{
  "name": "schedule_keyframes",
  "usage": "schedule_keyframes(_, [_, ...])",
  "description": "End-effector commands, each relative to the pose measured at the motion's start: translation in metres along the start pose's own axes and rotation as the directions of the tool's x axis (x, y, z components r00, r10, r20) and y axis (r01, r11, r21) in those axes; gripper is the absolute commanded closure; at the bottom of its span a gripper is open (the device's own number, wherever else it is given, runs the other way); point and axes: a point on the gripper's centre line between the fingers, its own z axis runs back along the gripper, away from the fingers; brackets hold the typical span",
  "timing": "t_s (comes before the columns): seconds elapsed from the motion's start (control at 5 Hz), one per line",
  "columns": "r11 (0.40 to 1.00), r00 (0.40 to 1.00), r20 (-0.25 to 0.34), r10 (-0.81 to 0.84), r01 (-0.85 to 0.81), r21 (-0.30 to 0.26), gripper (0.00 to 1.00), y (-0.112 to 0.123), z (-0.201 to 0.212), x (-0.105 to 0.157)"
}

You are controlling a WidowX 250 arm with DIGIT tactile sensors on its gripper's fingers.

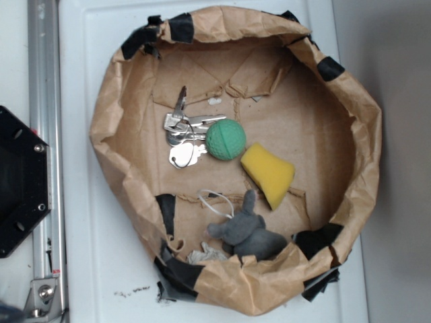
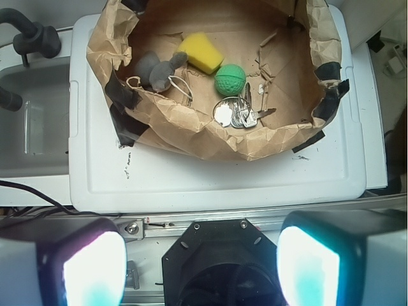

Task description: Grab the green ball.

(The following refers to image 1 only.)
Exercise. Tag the crumpled white paper scrap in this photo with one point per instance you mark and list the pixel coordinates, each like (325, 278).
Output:
(206, 253)

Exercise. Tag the silver key bunch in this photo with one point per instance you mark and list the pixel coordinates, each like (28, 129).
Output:
(187, 135)

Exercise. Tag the yellow sponge piece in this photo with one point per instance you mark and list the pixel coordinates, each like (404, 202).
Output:
(272, 174)

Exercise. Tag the brown paper bag bin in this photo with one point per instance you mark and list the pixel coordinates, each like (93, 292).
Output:
(264, 71)

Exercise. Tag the grey plush elephant toy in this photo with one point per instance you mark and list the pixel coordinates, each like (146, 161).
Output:
(246, 234)

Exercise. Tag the aluminium extrusion rail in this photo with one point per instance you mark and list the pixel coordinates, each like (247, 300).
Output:
(49, 246)

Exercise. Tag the green foam golf ball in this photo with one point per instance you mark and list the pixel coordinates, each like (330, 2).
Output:
(226, 139)

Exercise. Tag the metal corner bracket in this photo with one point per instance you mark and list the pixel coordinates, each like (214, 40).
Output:
(43, 303)

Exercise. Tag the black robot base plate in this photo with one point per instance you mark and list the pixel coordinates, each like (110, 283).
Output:
(24, 181)

